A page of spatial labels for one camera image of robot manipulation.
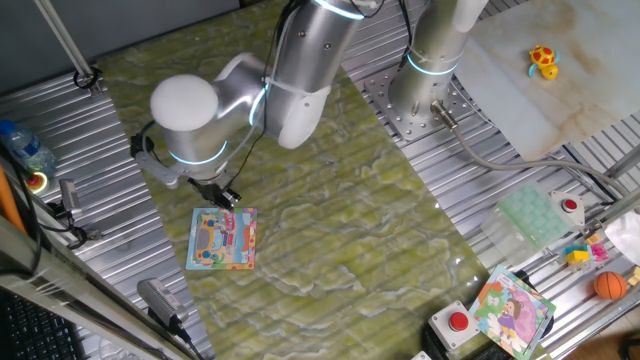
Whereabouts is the red button with yellow ring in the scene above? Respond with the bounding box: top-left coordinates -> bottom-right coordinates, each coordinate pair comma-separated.
23,171 -> 51,197

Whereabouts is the yellow turtle toy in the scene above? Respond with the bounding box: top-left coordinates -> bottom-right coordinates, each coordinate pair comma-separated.
528,44 -> 561,82

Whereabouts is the white metal pole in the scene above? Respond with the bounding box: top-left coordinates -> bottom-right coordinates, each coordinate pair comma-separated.
33,0 -> 104,97

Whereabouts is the aluminium frame beam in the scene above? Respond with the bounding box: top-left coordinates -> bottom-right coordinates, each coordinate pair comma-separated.
0,214 -> 199,360

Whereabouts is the black cable loop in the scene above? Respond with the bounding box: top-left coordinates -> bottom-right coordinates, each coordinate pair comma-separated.
73,66 -> 104,92

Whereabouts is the bus picture puzzle board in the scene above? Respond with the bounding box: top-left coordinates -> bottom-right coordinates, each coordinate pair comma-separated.
185,206 -> 260,272

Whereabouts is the black keyboard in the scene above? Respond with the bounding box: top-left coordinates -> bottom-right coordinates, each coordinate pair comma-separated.
0,289 -> 86,360

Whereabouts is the orange toy basketball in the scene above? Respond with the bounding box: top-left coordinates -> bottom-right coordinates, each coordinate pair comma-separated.
593,270 -> 629,301

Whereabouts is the orange pole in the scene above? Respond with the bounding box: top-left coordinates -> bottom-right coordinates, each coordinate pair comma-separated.
0,164 -> 27,236

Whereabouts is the colourful building block toy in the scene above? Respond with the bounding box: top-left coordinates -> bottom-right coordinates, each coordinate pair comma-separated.
560,241 -> 611,271

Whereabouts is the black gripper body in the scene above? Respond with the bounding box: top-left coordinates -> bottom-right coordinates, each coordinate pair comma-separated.
188,176 -> 229,206

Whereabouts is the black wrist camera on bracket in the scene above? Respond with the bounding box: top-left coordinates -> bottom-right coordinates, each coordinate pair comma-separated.
129,120 -> 182,190

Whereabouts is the grey box with red button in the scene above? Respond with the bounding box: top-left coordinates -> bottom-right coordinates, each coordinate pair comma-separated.
428,299 -> 482,351

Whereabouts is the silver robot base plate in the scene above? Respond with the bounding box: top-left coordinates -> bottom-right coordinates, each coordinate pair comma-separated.
362,64 -> 481,144

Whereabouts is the small white red button box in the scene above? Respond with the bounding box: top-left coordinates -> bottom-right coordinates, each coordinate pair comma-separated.
549,189 -> 586,227

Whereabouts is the white tissue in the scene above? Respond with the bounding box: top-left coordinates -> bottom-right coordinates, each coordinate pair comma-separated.
603,209 -> 640,267

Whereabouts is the green marble pattern mat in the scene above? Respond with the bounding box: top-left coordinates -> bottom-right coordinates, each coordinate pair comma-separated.
97,0 -> 551,360

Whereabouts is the clear plastic water bottle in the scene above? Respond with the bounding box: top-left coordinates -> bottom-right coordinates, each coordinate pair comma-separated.
0,118 -> 57,177

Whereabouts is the white marble slab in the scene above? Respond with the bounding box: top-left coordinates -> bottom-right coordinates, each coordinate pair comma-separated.
453,0 -> 640,162

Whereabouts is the grey hose with metal connector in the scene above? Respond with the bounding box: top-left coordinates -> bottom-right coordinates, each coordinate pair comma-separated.
430,99 -> 631,201

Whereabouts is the aluminium profile bar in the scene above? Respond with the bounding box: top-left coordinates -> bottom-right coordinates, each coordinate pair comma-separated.
602,144 -> 640,181
582,187 -> 640,237

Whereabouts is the grey camera box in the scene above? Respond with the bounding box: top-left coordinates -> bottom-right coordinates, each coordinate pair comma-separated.
136,277 -> 206,360

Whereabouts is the translucent green ice tray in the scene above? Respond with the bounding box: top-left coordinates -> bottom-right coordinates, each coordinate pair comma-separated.
479,180 -> 576,267

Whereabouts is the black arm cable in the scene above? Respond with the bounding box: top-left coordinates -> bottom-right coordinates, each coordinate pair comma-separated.
224,0 -> 306,190

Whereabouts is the black cable bundle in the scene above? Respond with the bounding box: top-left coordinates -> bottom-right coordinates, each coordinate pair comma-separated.
349,0 -> 416,69

